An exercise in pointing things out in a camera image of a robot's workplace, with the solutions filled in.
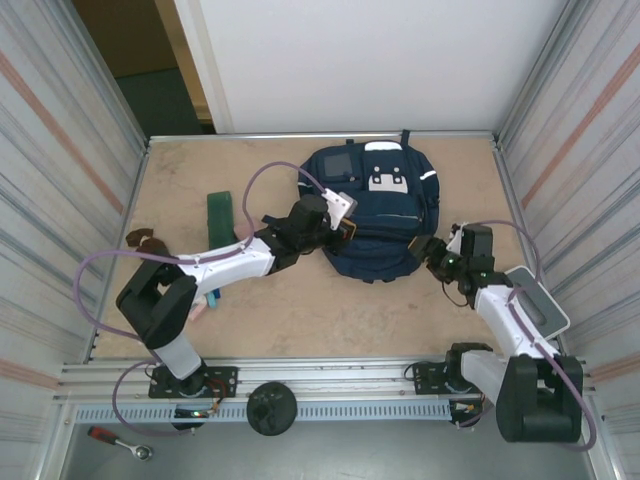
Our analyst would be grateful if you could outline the navy blue backpack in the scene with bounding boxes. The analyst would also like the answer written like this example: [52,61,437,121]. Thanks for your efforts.
[261,128,441,285]

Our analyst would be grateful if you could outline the green pencil case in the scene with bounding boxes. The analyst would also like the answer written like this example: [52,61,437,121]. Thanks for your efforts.
[205,189,236,247]

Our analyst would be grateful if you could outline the grey and white tray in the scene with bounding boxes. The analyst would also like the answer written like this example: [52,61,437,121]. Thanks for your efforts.
[503,266,571,341]

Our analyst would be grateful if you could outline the aluminium table edge bar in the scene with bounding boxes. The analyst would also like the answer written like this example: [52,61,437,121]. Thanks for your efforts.
[147,130,501,151]

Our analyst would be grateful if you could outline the black round knob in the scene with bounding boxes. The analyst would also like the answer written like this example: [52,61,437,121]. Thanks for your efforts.
[245,380,299,438]

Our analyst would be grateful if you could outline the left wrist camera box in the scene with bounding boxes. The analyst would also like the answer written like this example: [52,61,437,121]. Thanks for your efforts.
[322,187,357,231]

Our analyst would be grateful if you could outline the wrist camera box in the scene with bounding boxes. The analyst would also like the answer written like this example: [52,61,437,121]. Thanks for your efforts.
[446,222,469,254]
[322,187,357,231]

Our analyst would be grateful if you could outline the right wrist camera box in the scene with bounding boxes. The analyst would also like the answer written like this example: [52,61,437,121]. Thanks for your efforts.
[446,222,469,254]

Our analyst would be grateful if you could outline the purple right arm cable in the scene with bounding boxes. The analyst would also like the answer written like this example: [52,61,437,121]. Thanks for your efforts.
[457,219,599,451]

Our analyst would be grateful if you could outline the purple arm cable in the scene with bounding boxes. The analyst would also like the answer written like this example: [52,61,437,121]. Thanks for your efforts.
[73,162,334,437]
[457,219,599,451]

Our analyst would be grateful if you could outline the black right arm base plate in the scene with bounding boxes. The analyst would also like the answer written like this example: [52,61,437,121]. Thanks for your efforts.
[410,363,501,397]

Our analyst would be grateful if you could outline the aluminium mounting rail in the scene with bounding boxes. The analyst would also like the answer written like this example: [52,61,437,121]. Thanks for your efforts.
[58,355,597,405]

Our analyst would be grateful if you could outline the grey slotted cable duct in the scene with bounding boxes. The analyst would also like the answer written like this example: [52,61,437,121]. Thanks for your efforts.
[73,402,454,425]

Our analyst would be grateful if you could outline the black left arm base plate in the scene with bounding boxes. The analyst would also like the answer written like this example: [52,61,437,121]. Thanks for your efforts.
[148,365,239,400]

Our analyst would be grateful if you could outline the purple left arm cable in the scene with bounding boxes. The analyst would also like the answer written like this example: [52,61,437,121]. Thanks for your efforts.
[73,162,334,437]

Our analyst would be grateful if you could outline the red handled ratchet wrench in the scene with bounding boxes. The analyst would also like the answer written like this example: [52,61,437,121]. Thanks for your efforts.
[87,425,154,461]

